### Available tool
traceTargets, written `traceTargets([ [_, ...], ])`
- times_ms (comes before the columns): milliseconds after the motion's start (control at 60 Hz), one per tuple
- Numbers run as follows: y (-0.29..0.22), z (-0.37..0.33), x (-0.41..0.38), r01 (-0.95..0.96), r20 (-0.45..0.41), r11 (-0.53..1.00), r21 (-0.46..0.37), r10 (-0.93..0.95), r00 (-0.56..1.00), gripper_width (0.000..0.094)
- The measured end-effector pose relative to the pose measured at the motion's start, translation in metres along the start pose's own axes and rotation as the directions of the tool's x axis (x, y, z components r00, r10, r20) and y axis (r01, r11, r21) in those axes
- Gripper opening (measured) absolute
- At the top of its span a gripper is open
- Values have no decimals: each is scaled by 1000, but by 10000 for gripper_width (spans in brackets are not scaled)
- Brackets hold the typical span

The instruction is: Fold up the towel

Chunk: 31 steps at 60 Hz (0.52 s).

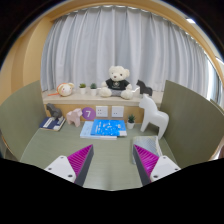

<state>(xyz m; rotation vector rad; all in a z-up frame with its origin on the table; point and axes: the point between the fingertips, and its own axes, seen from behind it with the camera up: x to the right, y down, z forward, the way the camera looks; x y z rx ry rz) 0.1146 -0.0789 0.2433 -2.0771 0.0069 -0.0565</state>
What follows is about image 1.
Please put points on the white horse figure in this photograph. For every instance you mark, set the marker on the white horse figure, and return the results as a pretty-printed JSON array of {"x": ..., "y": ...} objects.
[{"x": 153, "y": 116}]

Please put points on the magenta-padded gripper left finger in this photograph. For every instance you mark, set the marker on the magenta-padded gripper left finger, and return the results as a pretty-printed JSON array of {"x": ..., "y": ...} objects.
[{"x": 63, "y": 166}]

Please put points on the grey horse figure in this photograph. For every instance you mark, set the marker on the grey horse figure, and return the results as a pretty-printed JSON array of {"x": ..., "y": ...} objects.
[{"x": 53, "y": 111}]

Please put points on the white curtain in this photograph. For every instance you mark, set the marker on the white curtain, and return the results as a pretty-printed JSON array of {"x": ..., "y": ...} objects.
[{"x": 133, "y": 43}]

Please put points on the pink horse figure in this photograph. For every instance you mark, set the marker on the pink horse figure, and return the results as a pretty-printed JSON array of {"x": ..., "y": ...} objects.
[{"x": 75, "y": 117}]

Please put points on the wooden desk back shelf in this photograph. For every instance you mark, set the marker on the wooden desk back shelf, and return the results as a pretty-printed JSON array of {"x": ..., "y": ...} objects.
[{"x": 100, "y": 100}]

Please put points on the spiky potted plant white pot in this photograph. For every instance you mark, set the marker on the spiky potted plant white pot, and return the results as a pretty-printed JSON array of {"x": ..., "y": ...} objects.
[{"x": 130, "y": 125}]

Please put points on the purple round sign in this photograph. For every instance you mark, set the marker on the purple round sign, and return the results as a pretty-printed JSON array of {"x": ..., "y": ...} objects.
[{"x": 88, "y": 113}]

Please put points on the small cream plush toy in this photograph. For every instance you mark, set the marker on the small cream plush toy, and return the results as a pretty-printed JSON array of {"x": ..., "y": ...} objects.
[{"x": 65, "y": 89}]

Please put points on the black horse figure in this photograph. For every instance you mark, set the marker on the black horse figure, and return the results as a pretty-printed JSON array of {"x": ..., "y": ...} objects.
[{"x": 145, "y": 88}]

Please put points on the small potted plant white pot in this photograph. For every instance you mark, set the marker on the small potted plant white pot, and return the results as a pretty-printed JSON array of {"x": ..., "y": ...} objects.
[
  {"x": 93, "y": 90},
  {"x": 82, "y": 90}
]

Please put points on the bright blue book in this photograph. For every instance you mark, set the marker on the bright blue book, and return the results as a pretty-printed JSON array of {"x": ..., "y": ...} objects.
[{"x": 108, "y": 127}]

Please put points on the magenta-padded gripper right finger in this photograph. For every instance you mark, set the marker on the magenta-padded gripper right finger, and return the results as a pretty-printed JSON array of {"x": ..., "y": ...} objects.
[{"x": 160, "y": 166}]

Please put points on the cream teddy bear black shirt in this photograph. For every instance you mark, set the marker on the cream teddy bear black shirt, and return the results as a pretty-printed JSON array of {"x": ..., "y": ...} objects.
[{"x": 116, "y": 83}]

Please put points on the dark blue book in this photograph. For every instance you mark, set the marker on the dark blue book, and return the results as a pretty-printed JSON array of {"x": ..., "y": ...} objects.
[{"x": 50, "y": 124}]

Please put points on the green desk divider panel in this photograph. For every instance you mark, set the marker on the green desk divider panel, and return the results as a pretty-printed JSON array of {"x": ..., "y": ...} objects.
[
  {"x": 196, "y": 123},
  {"x": 20, "y": 123}
]

